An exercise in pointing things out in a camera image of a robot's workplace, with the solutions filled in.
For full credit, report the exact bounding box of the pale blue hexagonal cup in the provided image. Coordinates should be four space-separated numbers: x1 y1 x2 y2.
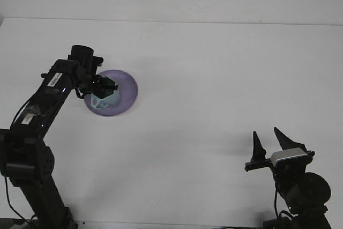
91 77 122 110

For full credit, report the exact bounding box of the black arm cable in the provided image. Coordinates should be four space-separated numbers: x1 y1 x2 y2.
273 188 293 222
4 176 37 226

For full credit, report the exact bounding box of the pale purple round plate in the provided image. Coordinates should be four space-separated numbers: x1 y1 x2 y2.
84 69 139 118

